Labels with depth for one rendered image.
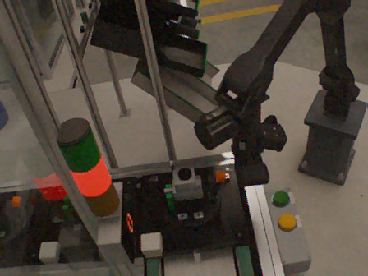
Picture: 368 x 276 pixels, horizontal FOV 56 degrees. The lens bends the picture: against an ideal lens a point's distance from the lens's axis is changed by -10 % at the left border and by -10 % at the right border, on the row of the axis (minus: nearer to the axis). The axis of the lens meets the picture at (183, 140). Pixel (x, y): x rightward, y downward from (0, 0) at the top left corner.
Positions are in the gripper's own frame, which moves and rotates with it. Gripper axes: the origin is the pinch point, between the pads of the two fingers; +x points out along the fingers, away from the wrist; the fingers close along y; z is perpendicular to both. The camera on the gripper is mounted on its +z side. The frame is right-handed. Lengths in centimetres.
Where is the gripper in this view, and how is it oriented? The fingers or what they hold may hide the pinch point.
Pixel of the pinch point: (246, 165)
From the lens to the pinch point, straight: 82.9
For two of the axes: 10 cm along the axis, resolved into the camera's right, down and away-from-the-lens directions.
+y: -0.5, -6.9, 7.2
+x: 1.2, 7.1, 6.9
